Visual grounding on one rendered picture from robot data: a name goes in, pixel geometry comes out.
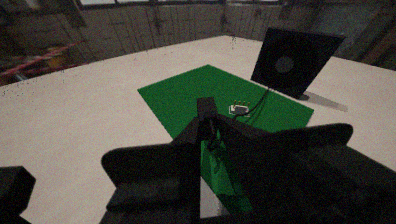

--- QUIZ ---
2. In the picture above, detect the green circuit board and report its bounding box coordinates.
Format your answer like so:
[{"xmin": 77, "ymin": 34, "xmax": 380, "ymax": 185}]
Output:
[{"xmin": 137, "ymin": 64, "xmax": 314, "ymax": 214}]

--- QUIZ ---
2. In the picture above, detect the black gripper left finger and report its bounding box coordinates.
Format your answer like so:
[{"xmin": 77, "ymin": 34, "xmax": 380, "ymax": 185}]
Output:
[{"xmin": 100, "ymin": 116, "xmax": 201, "ymax": 219}]

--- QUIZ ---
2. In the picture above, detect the black cable with plug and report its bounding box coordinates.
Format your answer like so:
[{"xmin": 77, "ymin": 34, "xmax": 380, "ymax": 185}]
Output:
[{"xmin": 197, "ymin": 84, "xmax": 274, "ymax": 152}]

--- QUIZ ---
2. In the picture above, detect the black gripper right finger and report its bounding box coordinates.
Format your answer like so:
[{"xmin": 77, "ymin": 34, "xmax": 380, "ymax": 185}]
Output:
[{"xmin": 218, "ymin": 114, "xmax": 353, "ymax": 210}]

